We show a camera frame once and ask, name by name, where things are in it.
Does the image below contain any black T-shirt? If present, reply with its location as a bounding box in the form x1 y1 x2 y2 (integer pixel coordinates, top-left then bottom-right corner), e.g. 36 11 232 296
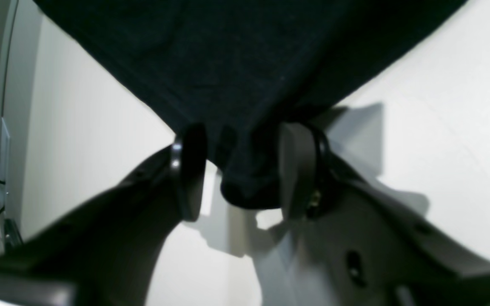
36 0 464 210

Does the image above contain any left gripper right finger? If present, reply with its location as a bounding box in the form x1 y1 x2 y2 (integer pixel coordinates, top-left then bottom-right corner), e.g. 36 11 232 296
276 123 490 306

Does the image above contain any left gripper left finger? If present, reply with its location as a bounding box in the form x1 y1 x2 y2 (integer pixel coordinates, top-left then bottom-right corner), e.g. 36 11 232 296
0 123 207 306

